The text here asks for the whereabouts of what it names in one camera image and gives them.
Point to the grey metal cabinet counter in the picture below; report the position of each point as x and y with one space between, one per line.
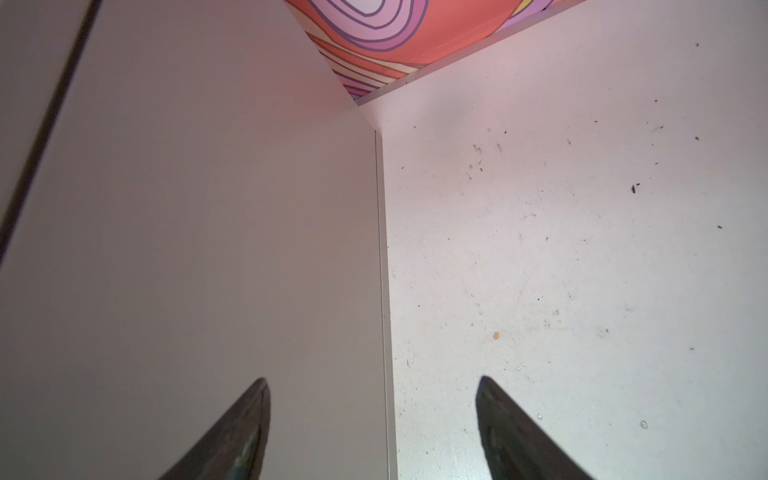
206 213

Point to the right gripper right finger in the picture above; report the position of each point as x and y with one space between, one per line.
515 447

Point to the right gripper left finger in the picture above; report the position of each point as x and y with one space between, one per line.
234 447

